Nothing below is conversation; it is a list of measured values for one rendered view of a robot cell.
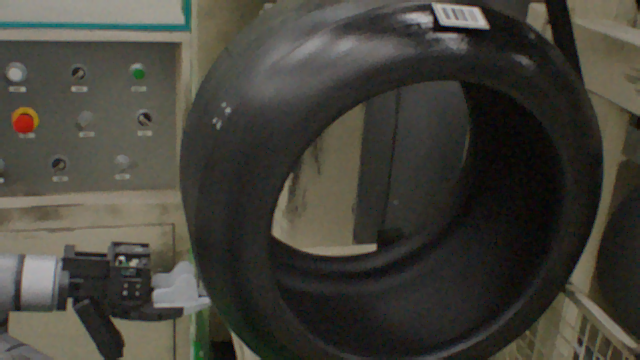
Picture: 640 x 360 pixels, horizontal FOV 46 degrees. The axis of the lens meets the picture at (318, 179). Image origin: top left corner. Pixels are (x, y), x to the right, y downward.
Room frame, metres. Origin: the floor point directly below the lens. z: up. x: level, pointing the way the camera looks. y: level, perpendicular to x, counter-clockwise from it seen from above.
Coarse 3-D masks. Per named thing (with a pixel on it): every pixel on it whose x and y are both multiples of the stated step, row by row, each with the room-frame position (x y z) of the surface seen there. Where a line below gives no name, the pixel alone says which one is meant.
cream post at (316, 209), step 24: (360, 120) 1.26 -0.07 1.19; (312, 144) 1.24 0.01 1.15; (336, 144) 1.25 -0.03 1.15; (360, 144) 1.26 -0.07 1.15; (312, 168) 1.24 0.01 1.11; (336, 168) 1.25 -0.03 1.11; (288, 192) 1.23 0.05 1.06; (312, 192) 1.24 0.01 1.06; (336, 192) 1.25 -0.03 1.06; (288, 216) 1.23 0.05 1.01; (312, 216) 1.24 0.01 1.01; (336, 216) 1.25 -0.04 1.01; (288, 240) 1.23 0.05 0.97; (312, 240) 1.24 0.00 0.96; (336, 240) 1.25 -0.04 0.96
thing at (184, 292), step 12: (192, 276) 0.89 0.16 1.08; (168, 288) 0.88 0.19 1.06; (180, 288) 0.88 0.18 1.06; (192, 288) 0.89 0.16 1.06; (156, 300) 0.87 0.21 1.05; (168, 300) 0.88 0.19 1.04; (180, 300) 0.88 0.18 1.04; (192, 300) 0.89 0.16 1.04; (204, 300) 0.90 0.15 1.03; (192, 312) 0.88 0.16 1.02
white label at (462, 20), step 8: (440, 8) 0.89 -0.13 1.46; (448, 8) 0.90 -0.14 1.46; (456, 8) 0.90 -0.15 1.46; (464, 8) 0.90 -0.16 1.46; (472, 8) 0.91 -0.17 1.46; (440, 16) 0.88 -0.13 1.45; (448, 16) 0.88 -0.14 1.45; (456, 16) 0.88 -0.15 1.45; (464, 16) 0.89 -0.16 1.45; (472, 16) 0.89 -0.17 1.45; (480, 16) 0.90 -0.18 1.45; (448, 24) 0.87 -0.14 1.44; (456, 24) 0.87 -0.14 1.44; (464, 24) 0.87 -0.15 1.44; (472, 24) 0.88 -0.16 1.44; (480, 24) 0.88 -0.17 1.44
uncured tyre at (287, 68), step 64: (320, 0) 0.97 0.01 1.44; (384, 0) 0.91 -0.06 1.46; (448, 0) 0.92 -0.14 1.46; (256, 64) 0.88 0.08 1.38; (320, 64) 0.84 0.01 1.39; (384, 64) 0.85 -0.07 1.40; (448, 64) 0.87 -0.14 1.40; (512, 64) 0.89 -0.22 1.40; (192, 128) 0.95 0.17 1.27; (256, 128) 0.82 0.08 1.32; (320, 128) 0.82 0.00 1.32; (512, 128) 1.18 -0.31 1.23; (576, 128) 0.92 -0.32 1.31; (192, 192) 0.85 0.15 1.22; (256, 192) 0.81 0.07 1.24; (512, 192) 1.17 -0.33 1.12; (576, 192) 0.92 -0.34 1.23; (256, 256) 0.81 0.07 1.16; (320, 256) 1.14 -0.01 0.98; (384, 256) 1.15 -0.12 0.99; (448, 256) 1.16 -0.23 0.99; (512, 256) 1.08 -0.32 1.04; (576, 256) 0.93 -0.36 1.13; (256, 320) 0.81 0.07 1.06; (320, 320) 1.05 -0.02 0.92; (384, 320) 1.07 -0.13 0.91; (448, 320) 1.04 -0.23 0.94; (512, 320) 0.91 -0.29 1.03
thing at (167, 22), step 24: (0, 0) 1.44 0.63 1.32; (24, 0) 1.46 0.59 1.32; (48, 0) 1.47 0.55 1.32; (72, 0) 1.48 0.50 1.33; (96, 0) 1.49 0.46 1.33; (120, 0) 1.50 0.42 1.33; (144, 0) 1.52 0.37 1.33; (168, 0) 1.53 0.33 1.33; (0, 24) 1.44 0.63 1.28; (24, 24) 1.45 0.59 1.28; (48, 24) 1.46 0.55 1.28; (72, 24) 1.47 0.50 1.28; (96, 24) 1.49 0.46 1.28; (120, 24) 1.50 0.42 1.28; (144, 24) 1.51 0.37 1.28; (168, 24) 1.53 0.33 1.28
